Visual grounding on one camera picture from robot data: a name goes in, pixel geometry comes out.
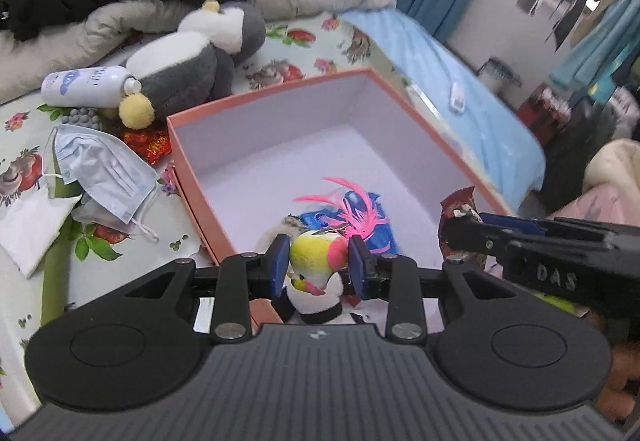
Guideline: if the white rope keychain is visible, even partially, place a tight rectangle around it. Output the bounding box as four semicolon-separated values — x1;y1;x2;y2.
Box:
282;214;310;235

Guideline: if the red foil wrapper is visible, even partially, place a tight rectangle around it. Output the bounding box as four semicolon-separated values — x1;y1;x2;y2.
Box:
437;186;487;270

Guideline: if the orange cardboard box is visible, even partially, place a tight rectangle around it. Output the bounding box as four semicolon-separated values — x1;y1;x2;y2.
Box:
167;69;509;268

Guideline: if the fruit print tablecloth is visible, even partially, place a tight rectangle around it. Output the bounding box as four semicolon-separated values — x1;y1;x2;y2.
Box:
1;10;432;430

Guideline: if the white spray bottle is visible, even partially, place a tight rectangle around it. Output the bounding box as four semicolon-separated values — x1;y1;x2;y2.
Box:
40;66;141;108

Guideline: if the blue tissue packet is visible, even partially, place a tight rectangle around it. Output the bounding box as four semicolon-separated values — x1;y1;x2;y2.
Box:
298;189;402;257

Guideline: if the person's right hand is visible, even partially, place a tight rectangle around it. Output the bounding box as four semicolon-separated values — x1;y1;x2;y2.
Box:
584;310;640;422

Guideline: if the green massage brush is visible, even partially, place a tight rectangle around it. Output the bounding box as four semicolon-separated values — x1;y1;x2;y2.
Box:
40;127;84;325

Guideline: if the grey penguin plush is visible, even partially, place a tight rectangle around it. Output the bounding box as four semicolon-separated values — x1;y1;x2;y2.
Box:
118;0;266;130

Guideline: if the clear plastic packet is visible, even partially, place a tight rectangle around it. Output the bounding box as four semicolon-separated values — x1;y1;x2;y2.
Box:
70;194;130;234

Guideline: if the blue star bedsheet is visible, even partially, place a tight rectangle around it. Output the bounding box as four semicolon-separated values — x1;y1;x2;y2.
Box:
341;8;546;210

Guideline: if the white cloth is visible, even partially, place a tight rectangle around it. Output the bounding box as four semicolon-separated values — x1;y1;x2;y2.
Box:
1;188;81;279

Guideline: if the yellow pink bird toy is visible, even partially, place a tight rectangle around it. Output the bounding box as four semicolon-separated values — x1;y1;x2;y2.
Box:
290;176;395;296

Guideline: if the white remote control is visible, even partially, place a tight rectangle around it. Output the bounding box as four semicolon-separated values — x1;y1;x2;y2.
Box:
449;82;465;114

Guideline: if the panda plush toy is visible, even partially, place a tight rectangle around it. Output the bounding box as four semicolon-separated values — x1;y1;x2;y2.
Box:
271;270;372;325

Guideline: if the light blue face mask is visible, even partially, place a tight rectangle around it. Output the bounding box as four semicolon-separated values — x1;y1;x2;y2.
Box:
53;123;158;242

